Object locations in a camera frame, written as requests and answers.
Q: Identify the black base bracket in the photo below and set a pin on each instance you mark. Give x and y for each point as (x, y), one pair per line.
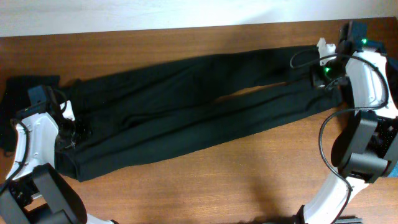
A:
(296, 220)

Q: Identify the black folded garment left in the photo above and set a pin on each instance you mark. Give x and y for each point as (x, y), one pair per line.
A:
(16, 98)

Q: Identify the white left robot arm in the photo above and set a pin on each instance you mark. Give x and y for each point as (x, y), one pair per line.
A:
(34, 192)

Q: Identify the black trousers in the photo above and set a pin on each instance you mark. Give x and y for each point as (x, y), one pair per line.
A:
(172, 109)

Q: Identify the black garment right pile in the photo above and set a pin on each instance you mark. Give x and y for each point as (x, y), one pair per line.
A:
(391, 70)

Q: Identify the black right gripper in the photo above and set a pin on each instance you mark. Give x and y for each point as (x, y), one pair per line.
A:
(318, 81)

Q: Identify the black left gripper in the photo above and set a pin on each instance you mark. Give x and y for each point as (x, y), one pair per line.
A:
(83, 136)

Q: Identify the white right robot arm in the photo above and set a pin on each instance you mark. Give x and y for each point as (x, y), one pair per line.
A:
(367, 147)

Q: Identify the blue striped garment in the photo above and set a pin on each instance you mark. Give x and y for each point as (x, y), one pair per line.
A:
(394, 172)

